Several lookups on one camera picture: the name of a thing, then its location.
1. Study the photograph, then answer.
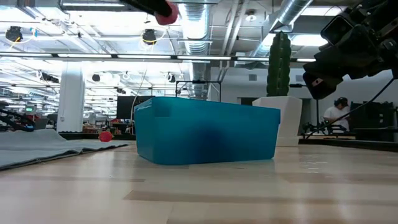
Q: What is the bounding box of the small red toy strawberry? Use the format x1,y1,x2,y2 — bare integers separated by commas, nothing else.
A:
98,130,113,143

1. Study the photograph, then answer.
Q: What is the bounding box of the smooth silver ceiling duct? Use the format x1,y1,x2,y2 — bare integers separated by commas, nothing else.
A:
248,0,314,57

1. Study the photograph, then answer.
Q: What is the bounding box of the black hanging cord reel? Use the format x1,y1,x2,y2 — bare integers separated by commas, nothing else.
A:
142,28,157,46
5,26,24,43

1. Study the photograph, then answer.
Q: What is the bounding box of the black aluminium table frame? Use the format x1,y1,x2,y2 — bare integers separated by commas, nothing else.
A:
57,132,398,153

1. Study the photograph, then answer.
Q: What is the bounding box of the teal plastic container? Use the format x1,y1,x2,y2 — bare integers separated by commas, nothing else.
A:
133,96,282,166

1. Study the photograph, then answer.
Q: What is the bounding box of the white column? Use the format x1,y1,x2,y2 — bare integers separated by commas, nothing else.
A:
57,63,86,134

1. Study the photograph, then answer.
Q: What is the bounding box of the ribbed silver ceiling duct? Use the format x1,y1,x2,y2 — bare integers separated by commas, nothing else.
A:
177,0,213,99

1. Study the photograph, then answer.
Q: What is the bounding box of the black cabinet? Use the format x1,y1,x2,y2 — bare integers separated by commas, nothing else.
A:
349,100,396,130

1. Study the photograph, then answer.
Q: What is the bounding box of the black background monitor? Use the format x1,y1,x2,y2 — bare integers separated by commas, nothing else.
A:
116,95,155,121

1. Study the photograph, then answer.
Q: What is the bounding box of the green cactus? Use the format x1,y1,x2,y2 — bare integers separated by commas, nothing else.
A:
266,30,292,97

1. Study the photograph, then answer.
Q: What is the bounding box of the white hexagonal plant pot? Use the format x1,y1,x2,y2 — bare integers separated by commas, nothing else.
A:
252,95,303,147

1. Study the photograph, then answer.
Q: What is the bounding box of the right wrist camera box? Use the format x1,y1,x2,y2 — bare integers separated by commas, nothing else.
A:
320,14,348,45

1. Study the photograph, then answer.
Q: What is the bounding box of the grey cloth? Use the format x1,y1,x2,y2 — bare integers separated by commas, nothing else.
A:
0,128,130,171

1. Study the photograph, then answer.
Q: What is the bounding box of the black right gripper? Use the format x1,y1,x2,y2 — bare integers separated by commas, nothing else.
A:
302,0,398,101

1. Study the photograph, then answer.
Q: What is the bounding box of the black background robot rig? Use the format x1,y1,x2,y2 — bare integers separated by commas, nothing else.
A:
302,120,346,135

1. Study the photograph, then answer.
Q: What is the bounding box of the black metal rig frame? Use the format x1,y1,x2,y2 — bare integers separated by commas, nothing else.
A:
289,83,320,131

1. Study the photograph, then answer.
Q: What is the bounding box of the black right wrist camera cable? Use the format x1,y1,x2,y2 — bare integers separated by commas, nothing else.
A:
305,77,396,140

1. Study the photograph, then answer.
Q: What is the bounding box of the long ceiling light bar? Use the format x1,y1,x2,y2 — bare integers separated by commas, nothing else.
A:
0,52,315,63

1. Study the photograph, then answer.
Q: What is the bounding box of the pink toy peach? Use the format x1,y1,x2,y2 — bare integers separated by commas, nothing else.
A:
154,1,180,26

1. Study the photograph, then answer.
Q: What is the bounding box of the person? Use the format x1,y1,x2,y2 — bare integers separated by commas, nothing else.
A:
323,96,351,132

